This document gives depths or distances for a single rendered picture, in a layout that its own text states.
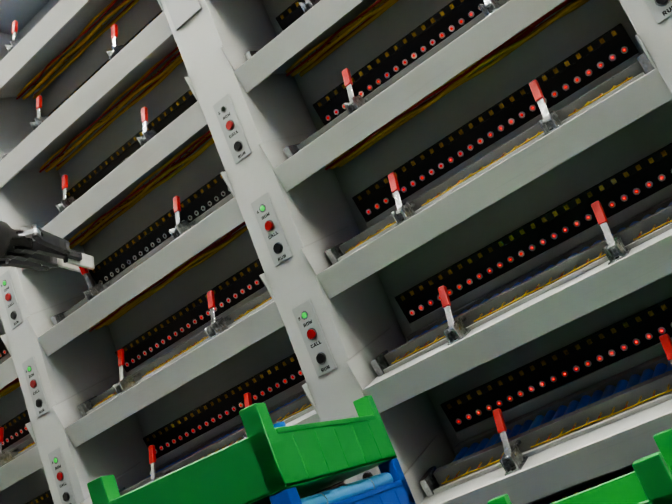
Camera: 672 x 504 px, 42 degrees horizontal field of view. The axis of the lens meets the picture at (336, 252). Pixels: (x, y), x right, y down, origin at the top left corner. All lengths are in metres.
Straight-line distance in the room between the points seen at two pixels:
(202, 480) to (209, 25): 1.00
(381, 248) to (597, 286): 0.34
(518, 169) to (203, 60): 0.65
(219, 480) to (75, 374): 1.16
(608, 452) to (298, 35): 0.82
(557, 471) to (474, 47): 0.62
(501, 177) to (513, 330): 0.22
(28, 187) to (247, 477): 1.43
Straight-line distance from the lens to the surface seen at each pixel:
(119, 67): 1.80
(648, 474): 0.63
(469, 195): 1.29
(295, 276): 1.44
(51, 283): 2.02
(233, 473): 0.80
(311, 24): 1.49
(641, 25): 1.24
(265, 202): 1.49
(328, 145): 1.43
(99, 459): 1.91
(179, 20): 1.68
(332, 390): 1.41
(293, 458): 0.81
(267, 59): 1.54
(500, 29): 1.32
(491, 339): 1.27
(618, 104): 1.23
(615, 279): 1.21
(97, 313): 1.79
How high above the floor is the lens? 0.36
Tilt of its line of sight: 16 degrees up
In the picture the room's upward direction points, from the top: 22 degrees counter-clockwise
